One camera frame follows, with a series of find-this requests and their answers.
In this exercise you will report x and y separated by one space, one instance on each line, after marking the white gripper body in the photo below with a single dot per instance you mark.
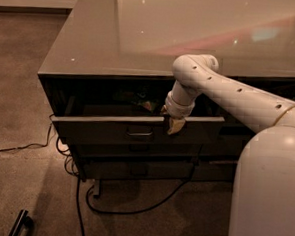
178 110

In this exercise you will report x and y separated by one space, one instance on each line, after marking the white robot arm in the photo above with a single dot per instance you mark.
263 197

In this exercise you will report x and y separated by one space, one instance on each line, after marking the dark grey drawer cabinet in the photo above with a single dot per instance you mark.
107 45

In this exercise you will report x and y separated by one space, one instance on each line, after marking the green snack bag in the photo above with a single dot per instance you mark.
138 98

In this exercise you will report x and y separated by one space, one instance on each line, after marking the black object on floor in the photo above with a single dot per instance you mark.
23 225

